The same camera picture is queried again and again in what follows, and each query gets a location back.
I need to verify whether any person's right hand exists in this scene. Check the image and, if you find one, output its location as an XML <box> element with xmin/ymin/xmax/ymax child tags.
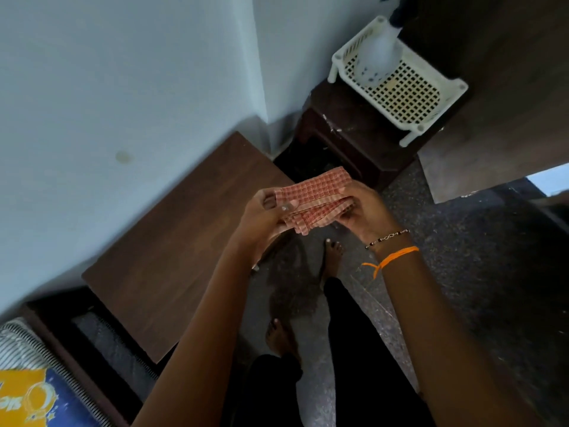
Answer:
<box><xmin>335</xmin><ymin>179</ymin><xmax>402</xmax><ymax>248</ymax></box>

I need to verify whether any person's left hand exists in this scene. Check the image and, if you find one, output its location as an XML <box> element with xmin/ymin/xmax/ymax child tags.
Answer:
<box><xmin>235</xmin><ymin>187</ymin><xmax>300</xmax><ymax>265</ymax></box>

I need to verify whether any red checkered cloth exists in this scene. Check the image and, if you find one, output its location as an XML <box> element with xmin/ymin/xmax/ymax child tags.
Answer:
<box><xmin>274</xmin><ymin>166</ymin><xmax>356</xmax><ymax>236</ymax></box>

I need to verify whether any person's right forearm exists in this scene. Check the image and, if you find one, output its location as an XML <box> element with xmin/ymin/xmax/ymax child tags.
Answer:
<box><xmin>372</xmin><ymin>231</ymin><xmax>542</xmax><ymax>427</ymax></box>

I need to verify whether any person's left forearm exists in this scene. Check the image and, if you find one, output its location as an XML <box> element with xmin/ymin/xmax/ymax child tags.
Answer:
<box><xmin>131</xmin><ymin>238</ymin><xmax>264</xmax><ymax>427</ymax></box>

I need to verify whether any dark brown wooden stool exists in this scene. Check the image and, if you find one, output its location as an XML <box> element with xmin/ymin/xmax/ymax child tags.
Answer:
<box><xmin>294</xmin><ymin>79</ymin><xmax>450</xmax><ymax>192</ymax></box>

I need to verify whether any person's right foot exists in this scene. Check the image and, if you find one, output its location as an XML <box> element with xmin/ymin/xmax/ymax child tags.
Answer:
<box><xmin>319</xmin><ymin>238</ymin><xmax>344</xmax><ymax>290</ymax></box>

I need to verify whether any person's foot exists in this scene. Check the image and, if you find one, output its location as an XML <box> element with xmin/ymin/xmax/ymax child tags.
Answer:
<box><xmin>265</xmin><ymin>318</ymin><xmax>303</xmax><ymax>365</ymax></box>
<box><xmin>319</xmin><ymin>238</ymin><xmax>344</xmax><ymax>290</ymax></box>

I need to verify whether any orange thread wristband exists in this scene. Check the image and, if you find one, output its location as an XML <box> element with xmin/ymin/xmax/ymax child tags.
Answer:
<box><xmin>361</xmin><ymin>246</ymin><xmax>420</xmax><ymax>280</ymax></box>

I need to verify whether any brown wooden side table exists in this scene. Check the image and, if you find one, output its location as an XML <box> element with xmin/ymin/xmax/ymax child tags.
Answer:
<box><xmin>82</xmin><ymin>131</ymin><xmax>295</xmax><ymax>364</ymax></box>

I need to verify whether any white plastic lattice basket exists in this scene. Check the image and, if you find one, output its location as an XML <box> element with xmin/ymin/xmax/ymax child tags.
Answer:
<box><xmin>327</xmin><ymin>15</ymin><xmax>469</xmax><ymax>148</ymax></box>

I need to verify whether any person's left foot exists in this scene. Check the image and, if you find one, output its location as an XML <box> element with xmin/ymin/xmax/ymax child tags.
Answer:
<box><xmin>265</xmin><ymin>318</ymin><xmax>303</xmax><ymax>365</ymax></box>

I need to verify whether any translucent plastic bag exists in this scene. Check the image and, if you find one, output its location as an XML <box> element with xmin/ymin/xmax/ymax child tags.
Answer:
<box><xmin>353</xmin><ymin>23</ymin><xmax>404</xmax><ymax>88</ymax></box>

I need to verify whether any person's right leg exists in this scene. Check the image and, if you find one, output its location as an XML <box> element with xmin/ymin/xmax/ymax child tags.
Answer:
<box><xmin>323</xmin><ymin>277</ymin><xmax>437</xmax><ymax>427</ymax></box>

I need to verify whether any person's leg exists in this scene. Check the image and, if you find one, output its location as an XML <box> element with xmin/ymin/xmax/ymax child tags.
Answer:
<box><xmin>230</xmin><ymin>352</ymin><xmax>306</xmax><ymax>427</ymax></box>
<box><xmin>323</xmin><ymin>277</ymin><xmax>437</xmax><ymax>427</ymax></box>

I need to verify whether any brown wooden wardrobe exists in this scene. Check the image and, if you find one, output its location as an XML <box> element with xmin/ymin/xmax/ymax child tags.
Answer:
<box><xmin>398</xmin><ymin>0</ymin><xmax>569</xmax><ymax>204</ymax></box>

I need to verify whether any person's left leg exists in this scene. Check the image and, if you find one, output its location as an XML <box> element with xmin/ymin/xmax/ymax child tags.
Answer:
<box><xmin>230</xmin><ymin>352</ymin><xmax>306</xmax><ymax>427</ymax></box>

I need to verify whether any striped mattress with blue sheet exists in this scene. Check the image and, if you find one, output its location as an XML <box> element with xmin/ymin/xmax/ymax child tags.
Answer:
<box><xmin>0</xmin><ymin>317</ymin><xmax>115</xmax><ymax>427</ymax></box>

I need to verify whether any black beaded bracelet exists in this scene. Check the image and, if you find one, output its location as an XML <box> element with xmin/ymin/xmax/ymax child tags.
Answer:
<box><xmin>365</xmin><ymin>229</ymin><xmax>410</xmax><ymax>250</ymax></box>

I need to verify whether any dark wooden bed frame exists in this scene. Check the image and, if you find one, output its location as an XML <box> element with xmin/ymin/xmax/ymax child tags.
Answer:
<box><xmin>20</xmin><ymin>286</ymin><xmax>178</xmax><ymax>427</ymax></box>

